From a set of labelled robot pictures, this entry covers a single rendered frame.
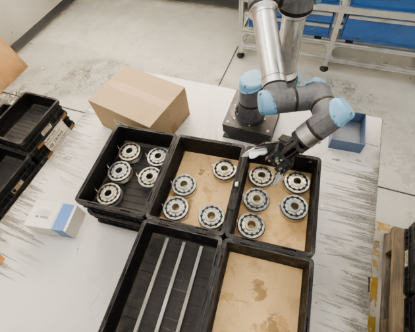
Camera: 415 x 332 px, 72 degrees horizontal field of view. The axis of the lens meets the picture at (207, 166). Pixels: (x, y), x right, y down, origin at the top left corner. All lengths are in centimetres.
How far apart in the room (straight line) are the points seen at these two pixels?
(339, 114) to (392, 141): 184
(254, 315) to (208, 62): 253
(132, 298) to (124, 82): 105
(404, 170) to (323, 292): 151
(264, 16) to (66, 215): 109
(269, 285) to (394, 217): 140
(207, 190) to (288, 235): 36
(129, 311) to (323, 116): 88
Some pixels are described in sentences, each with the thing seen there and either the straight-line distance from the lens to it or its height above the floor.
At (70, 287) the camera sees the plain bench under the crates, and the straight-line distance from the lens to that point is 137.
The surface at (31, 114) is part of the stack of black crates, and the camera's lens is 240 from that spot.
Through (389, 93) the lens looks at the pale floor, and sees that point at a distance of 304.
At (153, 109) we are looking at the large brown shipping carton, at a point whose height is 90.
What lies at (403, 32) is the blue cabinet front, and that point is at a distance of 291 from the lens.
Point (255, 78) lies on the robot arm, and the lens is 132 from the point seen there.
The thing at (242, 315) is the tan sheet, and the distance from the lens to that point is 106.
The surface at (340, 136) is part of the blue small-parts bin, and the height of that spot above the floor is 70.
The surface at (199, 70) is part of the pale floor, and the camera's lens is 303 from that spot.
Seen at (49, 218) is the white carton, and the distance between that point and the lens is 142.
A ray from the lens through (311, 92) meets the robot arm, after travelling 91.
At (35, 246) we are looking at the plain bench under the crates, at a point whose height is 70.
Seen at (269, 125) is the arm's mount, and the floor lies 80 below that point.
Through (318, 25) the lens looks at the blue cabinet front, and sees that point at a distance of 285.
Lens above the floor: 188
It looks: 57 degrees down
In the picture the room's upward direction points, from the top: 8 degrees counter-clockwise
